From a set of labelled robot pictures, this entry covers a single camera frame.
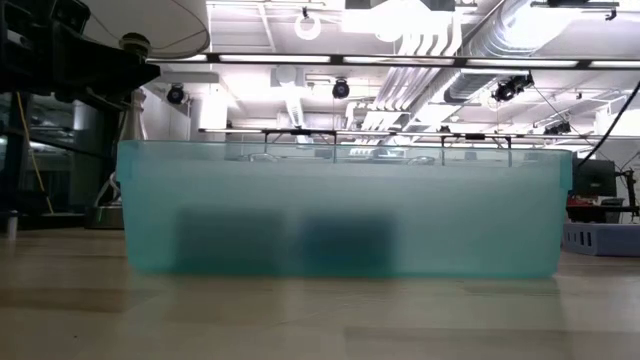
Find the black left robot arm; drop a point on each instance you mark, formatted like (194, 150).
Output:
(12, 55)

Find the small white bottle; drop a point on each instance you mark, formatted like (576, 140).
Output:
(12, 227)

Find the black tripod stand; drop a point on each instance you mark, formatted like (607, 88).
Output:
(631, 190)

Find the silver ceiling duct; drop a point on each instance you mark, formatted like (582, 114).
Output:
(500, 35)

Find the white lamp shade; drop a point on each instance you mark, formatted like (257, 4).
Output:
(150, 20)

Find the plain teal box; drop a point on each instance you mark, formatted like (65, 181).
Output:
(345, 247)

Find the black desk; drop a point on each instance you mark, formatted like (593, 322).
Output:
(600, 214)

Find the black ceiling spotlight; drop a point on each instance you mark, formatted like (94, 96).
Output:
(557, 129)
(507, 90)

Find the teal translucent bin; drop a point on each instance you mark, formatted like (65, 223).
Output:
(450, 225)

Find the black overhead frame bar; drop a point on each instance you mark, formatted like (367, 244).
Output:
(400, 60)

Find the black monitor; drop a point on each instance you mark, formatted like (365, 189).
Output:
(595, 177)

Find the black round camera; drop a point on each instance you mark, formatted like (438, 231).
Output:
(175, 94)
(341, 89)

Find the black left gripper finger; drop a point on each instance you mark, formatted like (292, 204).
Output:
(125, 75)

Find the red background item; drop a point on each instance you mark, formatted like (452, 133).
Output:
(582, 201)

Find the grey-blue slotted crate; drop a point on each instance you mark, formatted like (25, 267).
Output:
(610, 240)

